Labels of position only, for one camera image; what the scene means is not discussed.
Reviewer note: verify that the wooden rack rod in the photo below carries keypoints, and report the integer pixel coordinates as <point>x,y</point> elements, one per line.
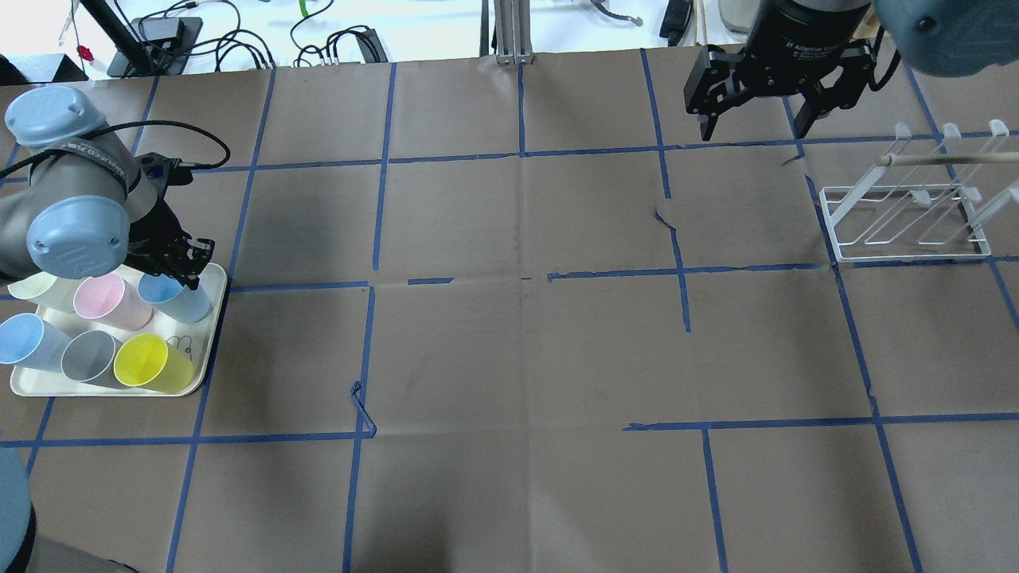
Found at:
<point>940,159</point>

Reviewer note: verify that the blue cup on tray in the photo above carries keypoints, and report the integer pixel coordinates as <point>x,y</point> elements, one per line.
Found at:
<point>29,341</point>

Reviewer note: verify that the light blue cup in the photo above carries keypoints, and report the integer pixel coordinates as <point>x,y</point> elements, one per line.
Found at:
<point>171,298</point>

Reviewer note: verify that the white wire cup rack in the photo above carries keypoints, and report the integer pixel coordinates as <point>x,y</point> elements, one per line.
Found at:
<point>913,213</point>

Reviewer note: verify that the aluminium frame post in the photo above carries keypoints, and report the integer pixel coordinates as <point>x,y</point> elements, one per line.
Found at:
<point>505,32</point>

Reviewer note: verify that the cream plastic tray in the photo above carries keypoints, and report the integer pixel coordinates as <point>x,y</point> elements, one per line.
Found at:
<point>195,340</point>

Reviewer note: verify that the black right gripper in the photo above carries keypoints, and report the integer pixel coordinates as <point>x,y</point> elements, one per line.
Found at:
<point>802,49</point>

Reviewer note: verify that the grey cup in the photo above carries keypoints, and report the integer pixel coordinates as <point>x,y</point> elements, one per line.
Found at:
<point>89,359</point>

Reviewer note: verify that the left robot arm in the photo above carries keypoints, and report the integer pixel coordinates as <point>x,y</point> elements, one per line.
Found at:
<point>90,205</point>

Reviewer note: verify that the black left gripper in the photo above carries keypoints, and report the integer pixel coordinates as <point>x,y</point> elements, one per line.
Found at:
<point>150,239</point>

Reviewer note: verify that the pale green cup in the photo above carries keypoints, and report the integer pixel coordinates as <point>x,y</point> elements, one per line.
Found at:
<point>48,291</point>

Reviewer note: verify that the yellow cup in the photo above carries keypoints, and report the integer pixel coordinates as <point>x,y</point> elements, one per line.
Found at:
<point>148,362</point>

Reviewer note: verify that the pink cup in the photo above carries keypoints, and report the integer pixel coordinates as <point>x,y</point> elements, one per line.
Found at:
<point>111,300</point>

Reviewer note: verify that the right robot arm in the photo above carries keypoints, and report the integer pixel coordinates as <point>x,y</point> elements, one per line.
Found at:
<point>943,38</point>

